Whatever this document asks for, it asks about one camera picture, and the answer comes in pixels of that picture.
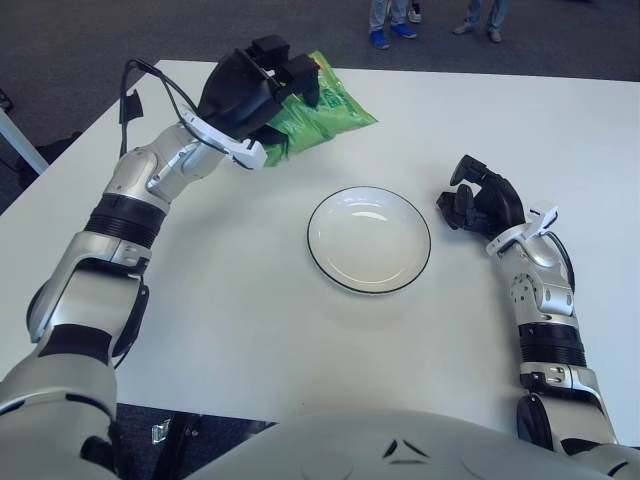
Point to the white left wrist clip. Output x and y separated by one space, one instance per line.
250 155

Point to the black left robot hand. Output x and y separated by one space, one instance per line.
235 90

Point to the white side table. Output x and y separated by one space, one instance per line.
20 142

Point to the person with blue shoes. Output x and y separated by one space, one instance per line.
380 15

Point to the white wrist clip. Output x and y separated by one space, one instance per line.
250 155
545 215

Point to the person with white sneakers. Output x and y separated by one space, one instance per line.
415 16

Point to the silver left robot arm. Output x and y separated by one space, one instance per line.
95 270

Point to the green snack bag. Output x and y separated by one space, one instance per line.
340 115

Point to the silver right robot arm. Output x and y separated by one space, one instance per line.
547 300

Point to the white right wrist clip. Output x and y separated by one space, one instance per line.
545 215

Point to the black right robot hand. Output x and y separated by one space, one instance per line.
500 202

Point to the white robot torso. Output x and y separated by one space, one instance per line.
350 445

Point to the white plate black rim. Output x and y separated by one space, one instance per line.
370 240

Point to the person with tan shoes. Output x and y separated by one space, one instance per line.
496 12

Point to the shiny metal table bracket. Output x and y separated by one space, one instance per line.
160 432

